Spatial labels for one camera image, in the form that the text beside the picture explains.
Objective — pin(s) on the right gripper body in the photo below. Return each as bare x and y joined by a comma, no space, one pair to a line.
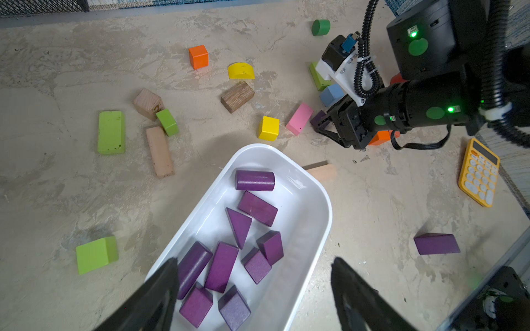
345,120

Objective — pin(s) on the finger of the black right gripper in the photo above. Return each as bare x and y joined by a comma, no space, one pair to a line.
321,129

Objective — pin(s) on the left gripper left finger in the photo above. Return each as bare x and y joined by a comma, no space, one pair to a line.
152,306

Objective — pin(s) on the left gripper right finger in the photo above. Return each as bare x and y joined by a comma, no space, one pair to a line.
358,305

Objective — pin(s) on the purple square block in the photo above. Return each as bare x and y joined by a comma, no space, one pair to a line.
319,117

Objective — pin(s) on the purple cube block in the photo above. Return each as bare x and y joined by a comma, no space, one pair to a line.
234,308

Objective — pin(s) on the purple short cylinder block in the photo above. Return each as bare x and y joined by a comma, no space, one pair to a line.
253,180

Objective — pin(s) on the purple cube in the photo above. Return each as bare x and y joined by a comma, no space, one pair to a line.
256,265
436,244
197,305

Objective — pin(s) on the purple triangular prism block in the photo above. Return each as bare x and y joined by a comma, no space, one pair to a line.
240,224

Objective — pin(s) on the purple triangle block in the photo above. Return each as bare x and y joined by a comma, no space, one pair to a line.
270,244

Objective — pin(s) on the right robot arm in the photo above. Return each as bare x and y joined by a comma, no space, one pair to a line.
456,70

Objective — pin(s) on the pink rectangular block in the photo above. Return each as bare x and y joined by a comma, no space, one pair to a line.
299,119

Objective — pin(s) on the light blue cube block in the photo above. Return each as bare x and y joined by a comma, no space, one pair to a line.
331,94

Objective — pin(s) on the orange small block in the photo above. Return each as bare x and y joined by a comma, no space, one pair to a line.
380,138

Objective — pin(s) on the lime green rectangular block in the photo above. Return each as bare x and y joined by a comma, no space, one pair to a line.
320,82

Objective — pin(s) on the natural wood plank block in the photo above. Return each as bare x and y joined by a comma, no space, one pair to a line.
322,171

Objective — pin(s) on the yellow cube block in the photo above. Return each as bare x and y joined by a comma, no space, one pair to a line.
269,129

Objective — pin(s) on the lime green small cube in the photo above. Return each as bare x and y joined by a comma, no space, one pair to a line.
96,254

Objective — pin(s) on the dark wood grain block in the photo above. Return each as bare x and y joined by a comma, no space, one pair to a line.
237,96

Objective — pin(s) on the yellow half-round block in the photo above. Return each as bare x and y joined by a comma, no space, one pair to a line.
241,71

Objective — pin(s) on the green cylinder block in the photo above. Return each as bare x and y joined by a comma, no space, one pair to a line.
320,27

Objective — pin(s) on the yellow calculator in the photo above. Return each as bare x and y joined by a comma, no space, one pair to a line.
479,173

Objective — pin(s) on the orange cube block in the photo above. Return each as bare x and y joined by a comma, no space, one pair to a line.
199,57

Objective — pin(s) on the light wood long block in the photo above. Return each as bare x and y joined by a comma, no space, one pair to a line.
160,153

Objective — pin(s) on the green letter cube block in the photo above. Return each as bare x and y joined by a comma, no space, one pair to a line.
168,122

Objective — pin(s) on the small natural wood block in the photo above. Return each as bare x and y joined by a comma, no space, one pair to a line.
148,104

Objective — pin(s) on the lime green long block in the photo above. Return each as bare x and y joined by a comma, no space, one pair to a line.
111,133

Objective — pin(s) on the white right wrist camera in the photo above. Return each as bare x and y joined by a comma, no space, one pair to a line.
340,64

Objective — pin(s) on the black wire mesh shelf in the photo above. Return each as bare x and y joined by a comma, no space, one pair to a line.
28,8

